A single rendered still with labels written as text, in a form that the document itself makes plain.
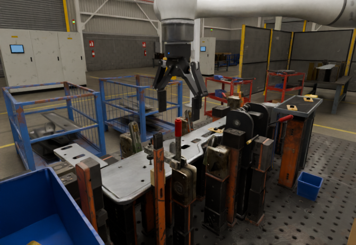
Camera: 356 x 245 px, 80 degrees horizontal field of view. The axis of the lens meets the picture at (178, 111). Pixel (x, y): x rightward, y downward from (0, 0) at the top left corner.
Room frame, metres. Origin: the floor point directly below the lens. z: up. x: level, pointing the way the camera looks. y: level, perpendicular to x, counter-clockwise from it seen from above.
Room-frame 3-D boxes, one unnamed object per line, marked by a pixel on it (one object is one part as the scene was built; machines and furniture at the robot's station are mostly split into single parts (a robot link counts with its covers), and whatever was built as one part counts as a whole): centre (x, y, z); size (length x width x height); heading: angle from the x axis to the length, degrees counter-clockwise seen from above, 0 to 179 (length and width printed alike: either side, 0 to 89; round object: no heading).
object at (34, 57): (7.58, 4.59, 1.22); 2.40 x 0.54 x 2.45; 135
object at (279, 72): (4.84, -2.43, 0.49); 0.81 x 0.46 x 0.97; 122
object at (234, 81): (3.79, -0.91, 0.49); 0.81 x 0.47 x 0.97; 28
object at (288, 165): (1.02, -0.61, 0.92); 0.10 x 0.08 x 0.45; 139
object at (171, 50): (0.63, 0.00, 1.39); 0.08 x 0.07 x 0.09; 49
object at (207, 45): (11.86, -1.51, 1.22); 0.80 x 0.54 x 2.45; 45
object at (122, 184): (1.09, -0.21, 1.00); 1.38 x 0.22 x 0.02; 139
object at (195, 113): (0.58, -0.05, 1.26); 0.03 x 0.01 x 0.07; 139
